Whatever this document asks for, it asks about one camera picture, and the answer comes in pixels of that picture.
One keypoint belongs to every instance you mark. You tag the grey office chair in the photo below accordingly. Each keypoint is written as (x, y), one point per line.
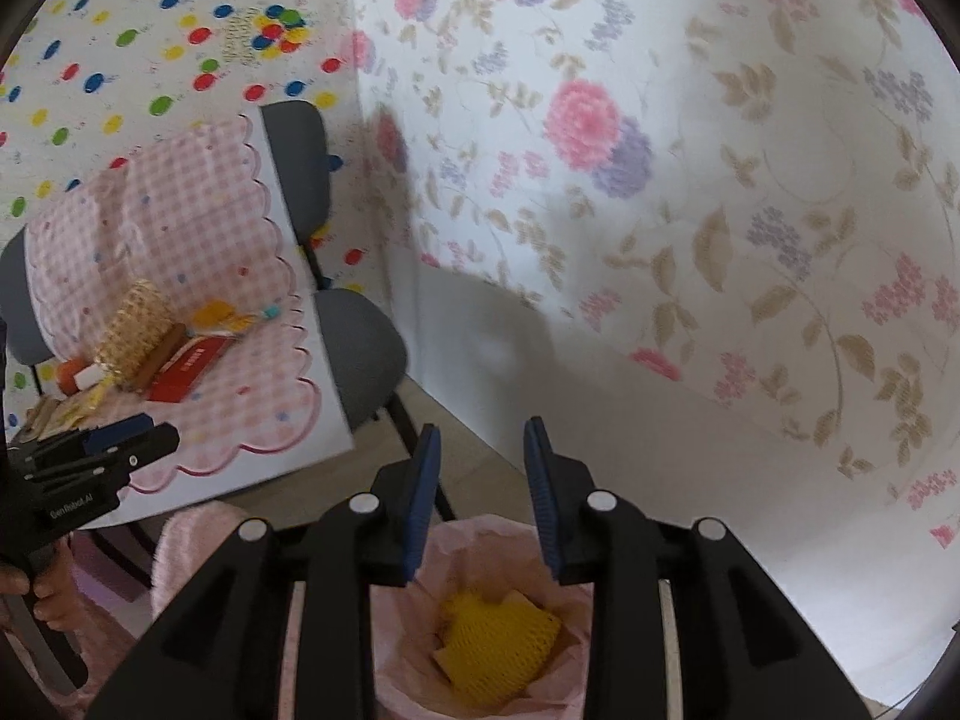
(367, 354)

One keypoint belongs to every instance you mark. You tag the red box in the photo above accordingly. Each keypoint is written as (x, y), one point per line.
(182, 372)

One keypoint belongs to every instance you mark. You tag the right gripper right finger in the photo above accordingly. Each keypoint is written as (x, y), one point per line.
(744, 650)

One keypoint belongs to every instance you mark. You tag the white foam block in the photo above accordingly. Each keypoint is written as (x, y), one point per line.
(88, 377)

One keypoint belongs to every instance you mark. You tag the pink fuzzy sleeve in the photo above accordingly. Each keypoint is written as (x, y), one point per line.
(187, 562)

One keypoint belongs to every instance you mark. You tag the left hand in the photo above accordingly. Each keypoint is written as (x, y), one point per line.
(58, 602)

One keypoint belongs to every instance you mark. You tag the pink checkered cloth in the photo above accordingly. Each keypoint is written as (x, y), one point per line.
(202, 218)

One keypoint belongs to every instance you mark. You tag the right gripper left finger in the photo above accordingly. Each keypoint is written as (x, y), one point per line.
(216, 651)

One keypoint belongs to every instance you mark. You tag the pink lined trash bin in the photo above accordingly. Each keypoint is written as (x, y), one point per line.
(490, 555)

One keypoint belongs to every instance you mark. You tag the yellow foam fruit net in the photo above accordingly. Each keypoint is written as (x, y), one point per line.
(492, 650)

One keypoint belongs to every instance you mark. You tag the brown leather knife sheath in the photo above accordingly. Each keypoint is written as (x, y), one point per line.
(169, 345)

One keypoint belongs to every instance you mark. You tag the woven bamboo basket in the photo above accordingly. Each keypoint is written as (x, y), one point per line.
(134, 332)

